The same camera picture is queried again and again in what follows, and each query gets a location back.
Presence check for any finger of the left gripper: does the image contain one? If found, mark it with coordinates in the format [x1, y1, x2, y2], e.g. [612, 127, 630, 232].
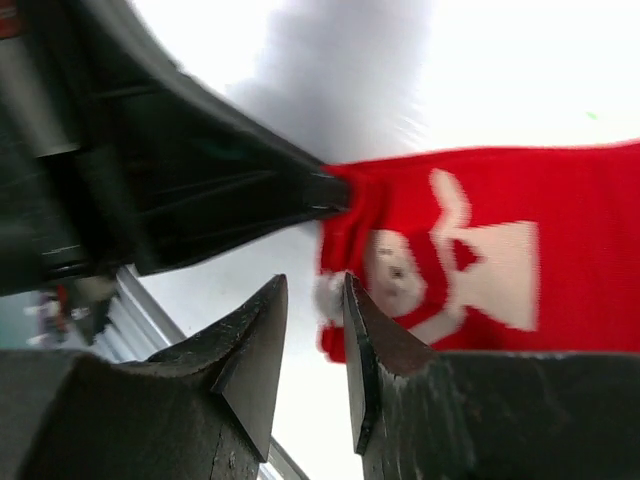
[74, 65, 325, 210]
[122, 174, 351, 274]

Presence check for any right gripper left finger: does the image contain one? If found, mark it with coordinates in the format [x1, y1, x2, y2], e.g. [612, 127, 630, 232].
[1, 274, 288, 479]

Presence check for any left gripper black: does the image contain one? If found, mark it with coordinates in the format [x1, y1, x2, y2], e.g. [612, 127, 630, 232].
[1, 1, 210, 295]

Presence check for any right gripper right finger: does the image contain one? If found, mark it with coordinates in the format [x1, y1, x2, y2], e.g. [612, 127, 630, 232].
[343, 277, 639, 480]

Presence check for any red sock with white pattern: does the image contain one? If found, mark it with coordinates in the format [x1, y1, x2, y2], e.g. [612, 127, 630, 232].
[315, 142, 639, 363]

